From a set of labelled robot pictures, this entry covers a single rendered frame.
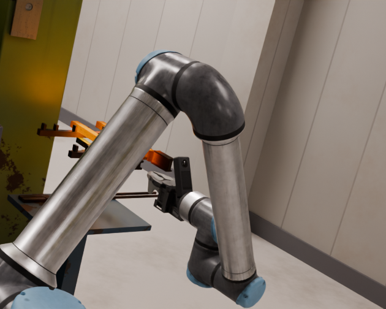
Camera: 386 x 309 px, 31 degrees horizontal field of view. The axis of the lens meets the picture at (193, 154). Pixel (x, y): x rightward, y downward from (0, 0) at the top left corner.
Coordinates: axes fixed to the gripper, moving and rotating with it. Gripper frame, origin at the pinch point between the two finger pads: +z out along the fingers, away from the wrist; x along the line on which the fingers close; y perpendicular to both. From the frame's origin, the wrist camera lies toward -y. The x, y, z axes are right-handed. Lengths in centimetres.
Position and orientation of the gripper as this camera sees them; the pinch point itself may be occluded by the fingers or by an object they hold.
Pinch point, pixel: (151, 172)
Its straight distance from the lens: 206.5
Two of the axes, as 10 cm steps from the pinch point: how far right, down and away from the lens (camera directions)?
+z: -6.2, -3.4, 7.1
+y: -2.4, 9.4, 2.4
